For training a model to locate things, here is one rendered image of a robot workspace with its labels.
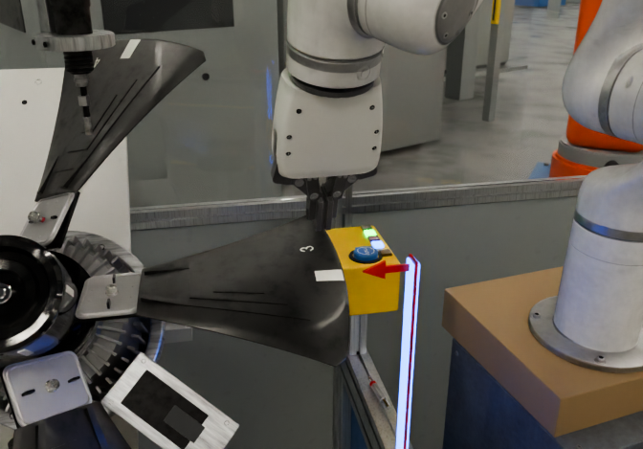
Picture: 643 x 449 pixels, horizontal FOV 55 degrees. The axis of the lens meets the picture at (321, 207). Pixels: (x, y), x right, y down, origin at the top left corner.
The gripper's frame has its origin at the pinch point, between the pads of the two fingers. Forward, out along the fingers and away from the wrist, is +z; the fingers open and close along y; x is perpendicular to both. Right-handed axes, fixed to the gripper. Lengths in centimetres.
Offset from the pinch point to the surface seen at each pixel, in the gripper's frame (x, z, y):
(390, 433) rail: 0.9, 45.0, -13.7
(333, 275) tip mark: 0.2, 10.0, -2.0
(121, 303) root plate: 0.8, 10.2, 21.4
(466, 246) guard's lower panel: -57, 64, -55
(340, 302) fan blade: 4.1, 10.3, -1.9
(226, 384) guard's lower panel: -49, 96, 8
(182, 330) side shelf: -33, 55, 17
